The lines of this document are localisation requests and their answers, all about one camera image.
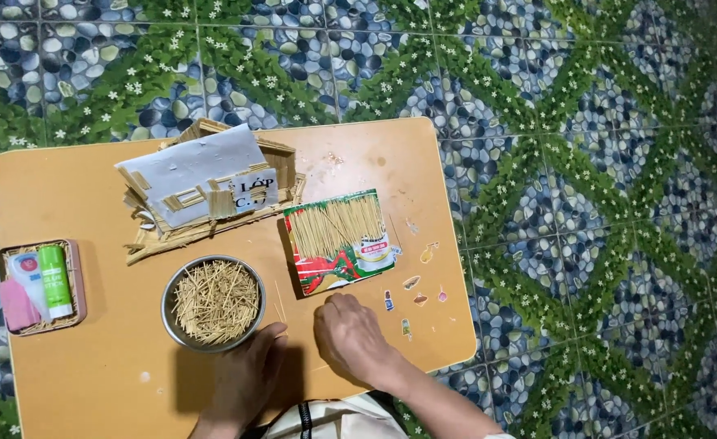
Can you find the person's left hand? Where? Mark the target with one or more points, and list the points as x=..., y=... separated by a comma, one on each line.
x=246, y=381

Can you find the person's right hand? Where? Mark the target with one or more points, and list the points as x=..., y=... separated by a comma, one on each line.
x=352, y=341

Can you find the person's white shirt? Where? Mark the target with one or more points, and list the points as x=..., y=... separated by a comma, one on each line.
x=346, y=422

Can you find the single long toothpick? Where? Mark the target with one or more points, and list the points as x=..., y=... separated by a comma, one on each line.
x=280, y=302

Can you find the scattered small stickers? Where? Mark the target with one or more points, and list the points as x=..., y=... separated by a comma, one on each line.
x=411, y=282

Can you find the heap of loose toothpicks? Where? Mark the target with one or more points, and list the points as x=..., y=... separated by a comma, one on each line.
x=215, y=302

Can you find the green red toothpick packet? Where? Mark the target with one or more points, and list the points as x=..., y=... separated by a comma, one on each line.
x=340, y=244

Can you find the round steel bowl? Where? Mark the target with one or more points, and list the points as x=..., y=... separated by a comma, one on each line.
x=169, y=317

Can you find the single thin toothpick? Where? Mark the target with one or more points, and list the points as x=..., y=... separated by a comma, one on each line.
x=396, y=230

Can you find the small woven basket tray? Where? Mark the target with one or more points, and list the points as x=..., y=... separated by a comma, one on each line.
x=78, y=286

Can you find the green glue stick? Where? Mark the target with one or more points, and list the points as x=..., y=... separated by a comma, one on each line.
x=55, y=280

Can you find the toothpick house model paper roof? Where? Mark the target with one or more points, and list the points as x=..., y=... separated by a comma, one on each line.
x=194, y=167

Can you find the pink eraser block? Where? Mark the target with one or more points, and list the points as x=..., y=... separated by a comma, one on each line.
x=17, y=305

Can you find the white glue bottle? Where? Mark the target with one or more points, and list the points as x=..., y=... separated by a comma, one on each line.
x=26, y=274

